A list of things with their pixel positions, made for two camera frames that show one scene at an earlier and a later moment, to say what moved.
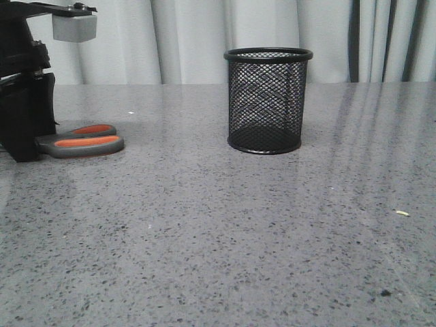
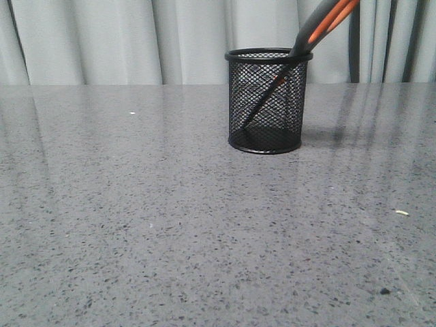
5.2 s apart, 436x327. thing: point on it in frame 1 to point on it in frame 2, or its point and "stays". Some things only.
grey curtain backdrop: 184,41 stays
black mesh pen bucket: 267,88 stays
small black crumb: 385,293 stays
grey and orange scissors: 82,140 to 325,20
